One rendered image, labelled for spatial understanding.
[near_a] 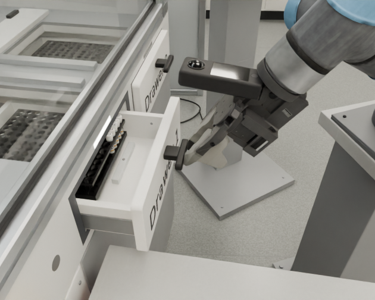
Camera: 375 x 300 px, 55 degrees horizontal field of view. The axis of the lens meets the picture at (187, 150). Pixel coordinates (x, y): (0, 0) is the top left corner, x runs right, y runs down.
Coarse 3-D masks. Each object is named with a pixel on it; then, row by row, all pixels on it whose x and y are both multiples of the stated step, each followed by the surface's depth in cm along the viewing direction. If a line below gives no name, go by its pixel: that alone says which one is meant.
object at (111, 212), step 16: (128, 112) 73; (144, 112) 73; (128, 128) 75; (144, 128) 74; (144, 144) 75; (144, 160) 71; (128, 176) 68; (112, 192) 65; (128, 192) 65; (80, 208) 56; (96, 208) 55; (112, 208) 54; (128, 208) 54; (96, 224) 57; (112, 224) 56; (128, 224) 56
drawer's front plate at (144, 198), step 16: (176, 112) 70; (160, 128) 64; (176, 128) 72; (160, 144) 60; (160, 160) 59; (144, 176) 55; (160, 176) 61; (144, 192) 52; (144, 208) 51; (160, 208) 64; (144, 224) 53; (144, 240) 55
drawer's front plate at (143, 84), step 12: (156, 48) 88; (168, 48) 100; (156, 60) 87; (144, 72) 79; (156, 72) 88; (132, 84) 75; (144, 84) 78; (156, 84) 89; (144, 96) 79; (156, 96) 91; (144, 108) 80
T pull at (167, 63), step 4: (168, 56) 88; (172, 56) 88; (160, 60) 87; (164, 60) 87; (168, 60) 86; (172, 60) 88; (156, 64) 86; (160, 64) 85; (164, 64) 85; (168, 64) 85; (164, 68) 84; (168, 68) 84; (164, 72) 84
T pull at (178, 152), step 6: (186, 144) 63; (168, 150) 62; (174, 150) 62; (180, 150) 62; (186, 150) 63; (168, 156) 61; (174, 156) 61; (180, 156) 60; (180, 162) 59; (180, 168) 59
